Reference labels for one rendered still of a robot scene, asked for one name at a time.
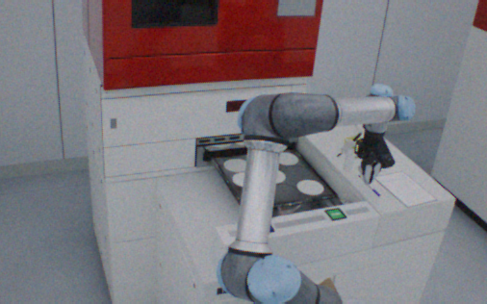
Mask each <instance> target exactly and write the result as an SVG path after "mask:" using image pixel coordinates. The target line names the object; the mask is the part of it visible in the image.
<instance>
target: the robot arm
mask: <svg viewBox="0 0 487 304"><path fill-rule="evenodd" d="M415 112H416V109H415V101H414V99H413V98H411V97H409V96H402V95H397V96H393V89H392V88H391V87H389V86H386V85H383V84H376V85H373V86H372V87H371V90H370V95H368V96H366V97H360V98H359V97H341V98H333V97H332V96H330V95H329V94H312V93H302V92H286V93H277V94H262V95H258V96H255V97H252V98H248V99H247V100H246V101H245V102H244V103H243V104H242V106H241V108H240V110H239V113H238V119H237V121H238V127H239V128H240V129H241V130H240V132H241V133H242V134H243V143H244V145H245V146H246V147H247V150H248V151H247V157H246V164H245V171H244V178H243V189H242V196H241V204H240V209H239V216H238V229H237V235H236V239H235V241H233V242H232V243H231V244H229V245H228V251H227V253H225V254H224V255H223V257H222V258H221V259H220V260H219V262H218V265H217V279H218V283H219V285H220V286H221V288H222V289H223V290H224V291H227V292H228V293H230V294H231V295H232V296H234V297H237V298H240V299H246V300H248V301H251V302H253V303H256V304H343V301H342V299H341V297H340V295H338V294H337V293H336V292H335V291H334V290H332V289H330V288H328V287H326V286H324V285H317V284H315V282H314V281H312V280H311V279H310V278H308V277H307V276H306V275H305V274H304V273H303V272H302V271H300V270H299V269H297V268H296V266H295V264H294V263H292V262H290V261H289V260H287V259H285V258H283V257H282V256H279V255H272V250H271V249H270V248H269V232H270V226H271V213H272V205H273V198H274V192H275V185H276V178H277V170H278V165H279V157H280V153H281V152H282V151H284V150H286V149H287V147H288V139H290V138H298V137H303V136H307V135H314V134H319V133H324V132H330V131H332V130H333V129H334V128H335V127H338V126H346V125H358V124H363V128H364V129H365V134H364V137H363V138H360V139H357V140H356V142H355V152H354V153H355V154H356V155H357V157H358V158H359V159H363V160H362V162H361V165H358V167H357V168H358V171H359V172H360V174H361V175H362V177H363V180H364V184H365V185H367V184H368V183H370V184H371V183H372V182H373V179H374V178H376V177H377V175H378V174H379V172H380V171H381V169H382V168H388V167H391V166H393V165H395V164H396V162H395V160H394V158H393V156H392V154H391V152H390V149H389V147H388V145H387V143H386V141H385V139H383V137H384V136H385V133H386V130H387V127H388V123H389V122H391V121H403V120H410V119H411V118H413V117H414V115H415ZM359 140H360V141H359ZM356 144H357V145H358V148H357V152H356ZM370 174H371V176H370ZM370 177H371V178H370Z"/></svg>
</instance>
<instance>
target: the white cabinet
mask: <svg viewBox="0 0 487 304"><path fill-rule="evenodd" d="M156 229H157V271H156V272H157V304H253V302H251V301H248V300H246V299H240V298H237V297H234V296H232V295H231V294H230V293H228V292H227V291H224V290H223V289H222V288H221V286H220V285H219V283H218V282H215V283H210V284H205V285H203V283H202V281H201V277H200V275H199V273H198V271H197V269H196V267H195V265H194V263H193V260H192V258H191V255H190V253H189V251H188V250H187V247H186V245H185V244H184V242H183V239H182V238H181V235H180V231H179V229H178V227H177V225H176V223H175V221H174V219H173V216H172V214H171V212H170V211H169V208H168V206H167V203H166V201H165V199H164V198H163V195H162V191H161V189H160V186H159V184H158V182H157V180H156ZM444 234H445V230H441V231H437V232H433V233H428V234H424V235H421V236H416V237H413V238H409V239H404V240H401V241H393V242H388V243H384V244H380V245H377V246H372V248H371V249H368V250H363V251H359V252H354V253H351V254H346V255H342V256H338V257H334V258H330V259H325V260H320V261H317V262H313V263H308V264H304V265H299V266H296V268H297V269H299V270H300V271H302V272H303V273H304V274H305V275H306V276H307V277H308V278H310V279H311V280H312V281H314V282H315V284H317V285H319V284H320V283H322V282H323V281H324V280H325V279H326V278H327V277H329V278H331V280H332V282H333V283H334V287H335V289H336V290H337V292H338V294H339V295H340V297H343V298H354V299H355V298H364V302H365V303H366V304H419V301H420V299H421V296H422V293H423V289H424V287H425V285H426V282H427V279H428V277H429V274H430V271H431V269H432V265H433V262H434V260H435V257H436V254H437V252H438V250H439V247H440V244H441V242H442V239H443V236H444Z"/></svg>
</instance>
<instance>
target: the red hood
mask: <svg viewBox="0 0 487 304"><path fill-rule="evenodd" d="M322 4H323V0H82V5H83V8H82V17H83V32H84V34H85V37H86V41H87V44H88V45H89V48H90V53H91V55H92V57H93V62H94V65H95V67H96V69H97V72H98V76H99V79H100V81H101V84H102V85H103V90H118V89H131V88H145V87H159V86H174V85H188V84H203V83H217V82H232V81H246V80H261V79H275V78H290V77H304V76H312V77H313V76H314V74H313V69H314V64H315V58H316V53H317V47H318V42H319V40H318V36H319V30H320V21H321V15H322V12H321V10H322Z"/></svg>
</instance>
